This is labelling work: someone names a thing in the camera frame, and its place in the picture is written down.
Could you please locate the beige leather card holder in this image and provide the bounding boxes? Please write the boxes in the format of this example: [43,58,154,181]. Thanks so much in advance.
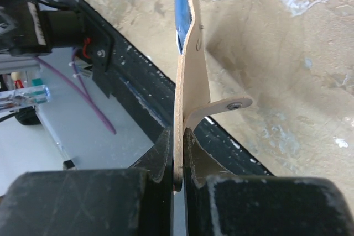
[173,0,254,192]

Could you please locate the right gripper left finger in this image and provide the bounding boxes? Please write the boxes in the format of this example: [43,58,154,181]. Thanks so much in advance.
[1,128,173,235]

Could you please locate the clutter of items on floor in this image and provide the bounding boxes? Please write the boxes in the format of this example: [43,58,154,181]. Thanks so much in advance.
[1,71,50,126]

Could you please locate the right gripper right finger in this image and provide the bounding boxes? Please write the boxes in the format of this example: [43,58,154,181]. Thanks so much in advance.
[183,129,353,235]

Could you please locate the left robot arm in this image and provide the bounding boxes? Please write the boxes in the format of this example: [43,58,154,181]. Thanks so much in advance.
[1,0,112,58]

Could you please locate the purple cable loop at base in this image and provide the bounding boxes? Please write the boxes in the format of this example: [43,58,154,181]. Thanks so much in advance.
[33,48,117,135]

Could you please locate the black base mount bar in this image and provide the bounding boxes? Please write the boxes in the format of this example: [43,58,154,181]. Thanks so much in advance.
[77,0,272,176]

